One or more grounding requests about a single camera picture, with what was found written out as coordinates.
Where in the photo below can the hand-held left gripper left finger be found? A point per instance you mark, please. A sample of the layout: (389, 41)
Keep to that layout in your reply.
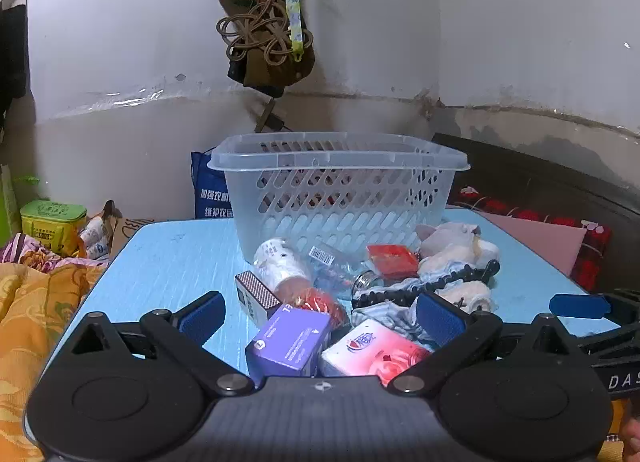
(202, 314)

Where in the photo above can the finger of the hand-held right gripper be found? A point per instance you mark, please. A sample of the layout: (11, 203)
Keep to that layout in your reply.
(580, 305)

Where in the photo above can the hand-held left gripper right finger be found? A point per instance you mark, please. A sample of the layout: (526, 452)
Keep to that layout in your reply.
(440, 317)

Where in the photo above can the red box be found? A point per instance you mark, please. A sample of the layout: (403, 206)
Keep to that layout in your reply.
(392, 259)

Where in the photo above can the pink tissue packet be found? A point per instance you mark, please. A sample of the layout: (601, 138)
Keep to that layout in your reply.
(370, 352)

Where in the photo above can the purple box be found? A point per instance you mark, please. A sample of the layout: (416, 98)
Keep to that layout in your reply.
(285, 342)

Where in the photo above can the clear plastic basket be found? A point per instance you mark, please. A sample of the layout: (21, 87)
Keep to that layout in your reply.
(340, 202)

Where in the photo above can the white rolled towel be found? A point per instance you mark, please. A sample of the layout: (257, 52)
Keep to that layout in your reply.
(470, 292)

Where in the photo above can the black beaded massager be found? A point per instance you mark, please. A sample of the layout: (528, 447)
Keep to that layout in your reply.
(390, 294)

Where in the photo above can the light blue cloth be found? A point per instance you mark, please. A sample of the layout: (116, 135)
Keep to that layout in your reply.
(385, 317)

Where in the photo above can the red floral pillow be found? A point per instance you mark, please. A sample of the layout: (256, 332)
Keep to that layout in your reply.
(595, 252)

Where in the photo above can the brown patterned white box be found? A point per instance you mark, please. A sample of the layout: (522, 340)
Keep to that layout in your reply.
(255, 292)

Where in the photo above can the pink cloth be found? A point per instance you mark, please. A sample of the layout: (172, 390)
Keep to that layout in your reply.
(540, 242)

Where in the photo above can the white plush toy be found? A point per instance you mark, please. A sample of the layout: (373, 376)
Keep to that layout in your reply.
(450, 242)

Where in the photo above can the white cylinder container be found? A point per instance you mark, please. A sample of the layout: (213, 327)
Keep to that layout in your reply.
(280, 262)

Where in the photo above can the brown paper bag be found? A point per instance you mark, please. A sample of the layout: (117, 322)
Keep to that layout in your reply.
(122, 232)

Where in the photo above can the clear plastic bottle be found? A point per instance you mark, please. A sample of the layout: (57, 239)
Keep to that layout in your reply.
(335, 267)

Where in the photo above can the red shiny wrapped item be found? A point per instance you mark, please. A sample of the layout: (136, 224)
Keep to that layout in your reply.
(320, 302)

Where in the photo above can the blue tote bag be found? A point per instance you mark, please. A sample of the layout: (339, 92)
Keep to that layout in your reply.
(210, 192)

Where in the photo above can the white snack packets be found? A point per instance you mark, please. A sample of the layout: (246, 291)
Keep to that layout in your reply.
(95, 237)

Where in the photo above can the dark headboard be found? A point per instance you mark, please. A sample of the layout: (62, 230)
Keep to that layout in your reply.
(525, 177)

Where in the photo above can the orange blanket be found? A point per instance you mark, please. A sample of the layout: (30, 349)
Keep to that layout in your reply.
(30, 322)

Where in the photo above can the yellow green tin box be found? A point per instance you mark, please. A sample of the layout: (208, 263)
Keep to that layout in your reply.
(52, 227)

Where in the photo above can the purple floral blanket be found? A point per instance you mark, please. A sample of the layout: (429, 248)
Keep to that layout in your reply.
(25, 249)

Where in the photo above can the green bag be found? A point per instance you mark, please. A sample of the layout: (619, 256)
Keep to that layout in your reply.
(7, 207)

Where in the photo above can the brown hanging bag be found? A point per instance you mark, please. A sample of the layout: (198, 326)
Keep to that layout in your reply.
(280, 72)

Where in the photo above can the dark hanging clothing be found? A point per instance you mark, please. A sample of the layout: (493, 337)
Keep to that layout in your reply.
(12, 52)

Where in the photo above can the black wall charger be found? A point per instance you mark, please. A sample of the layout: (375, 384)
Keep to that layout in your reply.
(272, 118)

